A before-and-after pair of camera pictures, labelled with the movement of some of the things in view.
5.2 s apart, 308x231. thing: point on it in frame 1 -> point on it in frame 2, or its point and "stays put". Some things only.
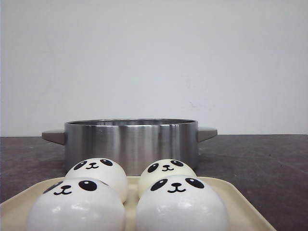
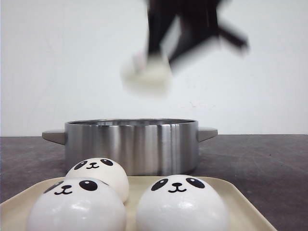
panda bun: (103, 170) stays put
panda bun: (181, 203) stays put
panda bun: (77, 204) stays put
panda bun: (161, 168) -> (148, 75)
